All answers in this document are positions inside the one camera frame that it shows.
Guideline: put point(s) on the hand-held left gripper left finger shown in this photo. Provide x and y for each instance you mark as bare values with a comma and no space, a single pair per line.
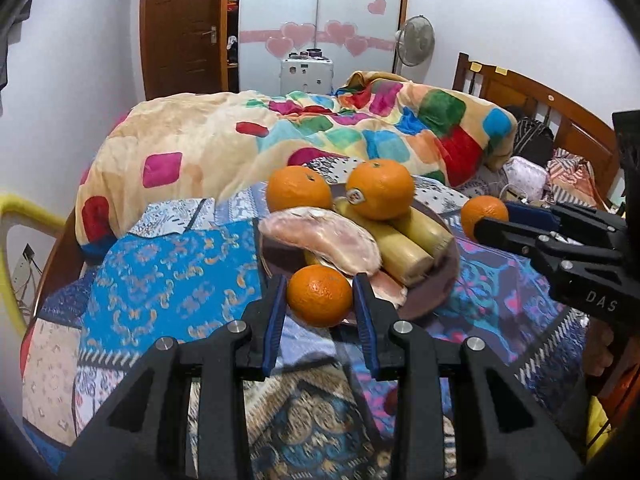
274,320

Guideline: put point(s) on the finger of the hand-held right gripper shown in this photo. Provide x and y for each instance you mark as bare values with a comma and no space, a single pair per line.
530,214
515,237

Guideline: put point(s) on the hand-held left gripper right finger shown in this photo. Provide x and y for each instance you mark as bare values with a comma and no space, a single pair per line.
364,320

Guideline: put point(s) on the small pomelo segment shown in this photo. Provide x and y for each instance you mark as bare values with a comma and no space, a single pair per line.
390,290

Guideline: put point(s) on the small orange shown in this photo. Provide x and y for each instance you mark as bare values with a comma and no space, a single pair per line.
320,295
297,187
480,212

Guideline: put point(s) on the long sugarcane piece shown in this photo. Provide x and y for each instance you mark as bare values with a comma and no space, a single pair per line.
400,255

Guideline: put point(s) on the purple round plate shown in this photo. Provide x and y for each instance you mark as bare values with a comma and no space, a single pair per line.
430,285

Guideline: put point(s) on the short sugarcane piece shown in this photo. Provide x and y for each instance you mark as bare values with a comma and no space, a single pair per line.
425,230

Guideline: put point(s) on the long pomelo segment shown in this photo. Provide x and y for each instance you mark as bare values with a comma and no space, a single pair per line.
325,235

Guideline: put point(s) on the large orange with sticker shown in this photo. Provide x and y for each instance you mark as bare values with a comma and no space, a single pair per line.
385,185

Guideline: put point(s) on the person's right hand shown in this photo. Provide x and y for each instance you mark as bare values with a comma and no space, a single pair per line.
597,355

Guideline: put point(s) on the striped pink cloth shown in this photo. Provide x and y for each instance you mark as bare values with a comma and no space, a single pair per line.
570,180

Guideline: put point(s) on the black striped bag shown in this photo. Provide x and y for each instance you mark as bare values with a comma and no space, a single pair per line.
532,140

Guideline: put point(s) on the wooden bed headboard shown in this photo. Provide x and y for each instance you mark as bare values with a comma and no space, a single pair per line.
575,130

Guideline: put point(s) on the patterned patchwork bedsheet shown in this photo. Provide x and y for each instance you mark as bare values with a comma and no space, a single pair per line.
165,270

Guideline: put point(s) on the colourful checked blanket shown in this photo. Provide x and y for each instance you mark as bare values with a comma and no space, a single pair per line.
190,135

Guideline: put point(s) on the standing electric fan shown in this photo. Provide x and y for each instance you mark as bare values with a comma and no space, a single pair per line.
417,40

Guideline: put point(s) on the white hard case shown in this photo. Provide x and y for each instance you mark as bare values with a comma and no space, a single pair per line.
305,75

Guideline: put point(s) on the yellow foam tube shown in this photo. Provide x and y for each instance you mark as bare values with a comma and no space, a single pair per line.
30,210

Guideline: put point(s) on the wooden wardrobe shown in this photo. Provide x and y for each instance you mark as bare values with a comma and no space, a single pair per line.
232,20

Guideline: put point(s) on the brown wooden door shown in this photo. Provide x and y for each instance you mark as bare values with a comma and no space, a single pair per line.
180,25

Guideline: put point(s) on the white wall socket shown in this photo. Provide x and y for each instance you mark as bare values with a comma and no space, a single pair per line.
22,265

